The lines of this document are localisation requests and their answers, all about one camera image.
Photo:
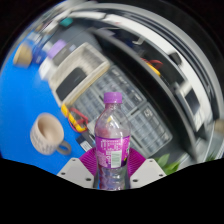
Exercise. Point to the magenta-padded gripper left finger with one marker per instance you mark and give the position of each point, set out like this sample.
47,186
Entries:
76,170

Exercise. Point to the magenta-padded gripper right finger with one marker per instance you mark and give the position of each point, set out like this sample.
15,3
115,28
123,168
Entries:
149,170

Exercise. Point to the clear bottle with purple label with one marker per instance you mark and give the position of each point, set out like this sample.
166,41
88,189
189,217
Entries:
112,146

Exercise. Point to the green potted plant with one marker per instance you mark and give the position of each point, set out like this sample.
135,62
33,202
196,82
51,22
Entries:
168,165

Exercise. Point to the small black box, white label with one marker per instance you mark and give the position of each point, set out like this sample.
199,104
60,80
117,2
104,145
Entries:
86,142

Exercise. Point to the grey small-parts drawer cabinet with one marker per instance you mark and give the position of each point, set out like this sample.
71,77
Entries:
151,128
116,83
86,105

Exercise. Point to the beige patterned mug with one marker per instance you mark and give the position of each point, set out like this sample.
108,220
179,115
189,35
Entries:
46,135

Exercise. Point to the yellow multimeter with leads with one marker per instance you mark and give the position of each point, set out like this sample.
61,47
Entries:
76,121

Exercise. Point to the black rectangular device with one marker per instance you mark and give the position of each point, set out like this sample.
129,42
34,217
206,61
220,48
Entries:
70,83

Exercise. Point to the cream perforated basket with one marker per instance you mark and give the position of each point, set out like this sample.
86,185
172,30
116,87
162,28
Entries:
90,63

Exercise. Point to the dark grey box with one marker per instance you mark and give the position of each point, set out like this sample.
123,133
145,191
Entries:
65,54

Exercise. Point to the black shelf unit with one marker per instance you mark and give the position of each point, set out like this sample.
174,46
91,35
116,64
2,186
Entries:
160,50

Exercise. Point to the blue box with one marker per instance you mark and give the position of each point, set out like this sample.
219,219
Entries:
38,53

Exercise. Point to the purple box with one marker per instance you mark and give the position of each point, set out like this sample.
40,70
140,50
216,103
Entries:
56,48

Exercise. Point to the brown cardboard box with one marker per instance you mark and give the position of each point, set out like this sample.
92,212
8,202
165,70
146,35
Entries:
22,56

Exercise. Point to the teal object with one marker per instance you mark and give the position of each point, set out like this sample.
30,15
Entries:
66,22

